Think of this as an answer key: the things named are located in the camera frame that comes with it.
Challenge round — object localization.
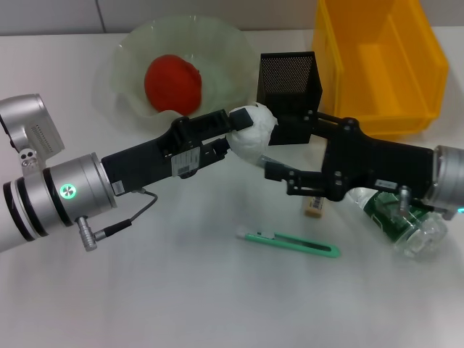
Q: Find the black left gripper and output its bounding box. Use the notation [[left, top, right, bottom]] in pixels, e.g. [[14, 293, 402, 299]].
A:
[[100, 107, 255, 199]]

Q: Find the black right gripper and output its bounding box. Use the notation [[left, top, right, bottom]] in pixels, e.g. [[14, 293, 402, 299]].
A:
[[264, 110, 436, 204]]

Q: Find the white paper ball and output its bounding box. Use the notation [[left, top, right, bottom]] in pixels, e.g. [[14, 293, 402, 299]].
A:
[[227, 103, 281, 169]]

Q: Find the orange fruit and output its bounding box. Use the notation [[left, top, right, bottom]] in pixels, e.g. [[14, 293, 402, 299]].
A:
[[144, 54, 204, 117]]

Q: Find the clear plastic water bottle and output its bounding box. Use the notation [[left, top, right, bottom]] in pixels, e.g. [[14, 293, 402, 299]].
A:
[[344, 186, 449, 260]]

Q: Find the beige eraser with label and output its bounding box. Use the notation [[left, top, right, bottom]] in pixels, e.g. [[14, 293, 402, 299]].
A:
[[303, 194, 326, 218]]

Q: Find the black mesh pen holder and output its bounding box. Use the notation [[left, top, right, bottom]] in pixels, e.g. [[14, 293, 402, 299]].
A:
[[255, 51, 323, 146]]

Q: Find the translucent green fruit bowl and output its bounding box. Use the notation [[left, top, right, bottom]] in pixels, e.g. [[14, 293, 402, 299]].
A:
[[108, 14, 255, 127]]

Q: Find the green utility knife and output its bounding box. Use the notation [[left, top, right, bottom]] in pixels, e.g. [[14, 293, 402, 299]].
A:
[[235, 231, 341, 260]]

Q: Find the yellow plastic storage bin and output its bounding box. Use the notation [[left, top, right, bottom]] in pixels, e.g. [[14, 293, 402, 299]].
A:
[[311, 0, 450, 142]]

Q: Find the left gripper cable with plug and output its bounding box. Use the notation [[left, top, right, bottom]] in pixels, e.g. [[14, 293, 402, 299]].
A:
[[74, 187, 159, 253]]

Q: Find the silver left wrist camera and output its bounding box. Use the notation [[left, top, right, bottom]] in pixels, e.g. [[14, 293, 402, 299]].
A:
[[0, 93, 67, 175]]

